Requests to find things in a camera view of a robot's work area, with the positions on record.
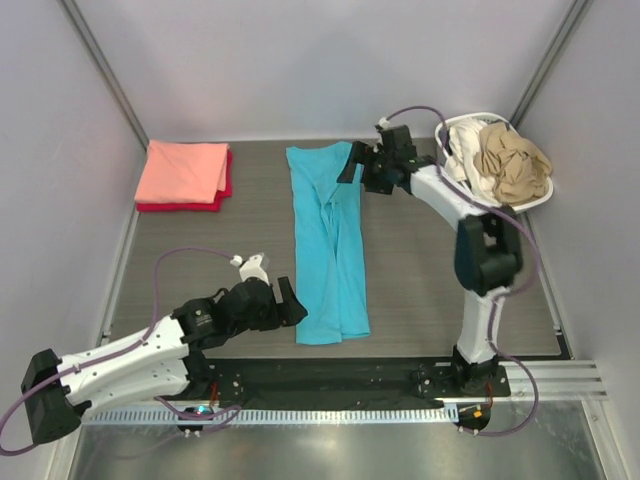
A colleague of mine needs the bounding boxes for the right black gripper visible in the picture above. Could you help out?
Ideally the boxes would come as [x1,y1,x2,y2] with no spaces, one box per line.
[336,142,393,196]

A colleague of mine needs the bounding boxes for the turquoise t shirt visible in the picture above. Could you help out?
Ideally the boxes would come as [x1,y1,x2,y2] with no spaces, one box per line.
[286,142,370,346]

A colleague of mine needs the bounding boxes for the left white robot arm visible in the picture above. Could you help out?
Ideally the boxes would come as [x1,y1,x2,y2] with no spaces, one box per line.
[21,277,308,445]

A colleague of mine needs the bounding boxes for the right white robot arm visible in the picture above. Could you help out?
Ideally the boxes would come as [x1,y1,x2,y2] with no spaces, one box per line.
[337,125,523,396]

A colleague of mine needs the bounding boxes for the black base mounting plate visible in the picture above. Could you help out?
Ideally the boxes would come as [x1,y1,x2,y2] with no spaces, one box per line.
[202,357,511,413]

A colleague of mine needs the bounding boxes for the white t shirt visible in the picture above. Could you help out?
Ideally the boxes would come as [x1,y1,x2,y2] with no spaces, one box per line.
[445,118,498,206]

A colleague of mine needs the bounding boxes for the folded red t shirt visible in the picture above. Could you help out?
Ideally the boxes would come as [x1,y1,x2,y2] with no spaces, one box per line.
[136,150,233,213]

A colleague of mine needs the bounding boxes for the white laundry basket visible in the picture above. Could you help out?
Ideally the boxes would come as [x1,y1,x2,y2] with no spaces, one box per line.
[435,112,553,212]

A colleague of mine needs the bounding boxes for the beige t shirt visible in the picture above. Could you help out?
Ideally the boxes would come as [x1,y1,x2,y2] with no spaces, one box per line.
[473,122,553,205]

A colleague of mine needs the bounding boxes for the folded salmon pink t shirt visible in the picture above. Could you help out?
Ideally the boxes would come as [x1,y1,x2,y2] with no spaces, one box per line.
[134,140,229,204]

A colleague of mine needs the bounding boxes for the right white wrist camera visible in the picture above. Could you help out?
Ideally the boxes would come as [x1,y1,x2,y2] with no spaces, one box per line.
[376,117,393,132]

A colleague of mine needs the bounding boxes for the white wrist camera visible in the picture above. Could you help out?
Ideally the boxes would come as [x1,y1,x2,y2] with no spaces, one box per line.
[229,252,270,285]
[376,117,393,132]

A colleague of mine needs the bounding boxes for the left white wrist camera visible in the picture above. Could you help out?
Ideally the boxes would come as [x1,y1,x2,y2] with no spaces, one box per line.
[229,252,270,285]

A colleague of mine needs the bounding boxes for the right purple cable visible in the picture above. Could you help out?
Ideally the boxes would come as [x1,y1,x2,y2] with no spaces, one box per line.
[382,105,541,439]

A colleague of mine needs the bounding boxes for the purple cable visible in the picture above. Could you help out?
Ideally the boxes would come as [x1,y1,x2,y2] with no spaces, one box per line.
[382,105,541,439]
[0,247,244,456]

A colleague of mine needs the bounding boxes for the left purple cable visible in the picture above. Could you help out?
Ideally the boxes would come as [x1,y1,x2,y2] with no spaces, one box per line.
[0,247,244,456]

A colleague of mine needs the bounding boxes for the white slotted cable duct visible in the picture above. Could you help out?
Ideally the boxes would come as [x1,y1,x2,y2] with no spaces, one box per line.
[86,405,459,427]

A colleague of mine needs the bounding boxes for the right aluminium frame post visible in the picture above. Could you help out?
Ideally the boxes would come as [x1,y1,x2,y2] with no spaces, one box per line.
[510,0,594,128]

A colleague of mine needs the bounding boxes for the aluminium frame post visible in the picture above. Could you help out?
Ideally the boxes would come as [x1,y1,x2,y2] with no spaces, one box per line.
[510,0,594,128]
[58,0,149,148]

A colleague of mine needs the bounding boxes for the left aluminium frame post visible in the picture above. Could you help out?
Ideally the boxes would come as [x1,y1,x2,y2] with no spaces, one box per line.
[58,0,149,148]

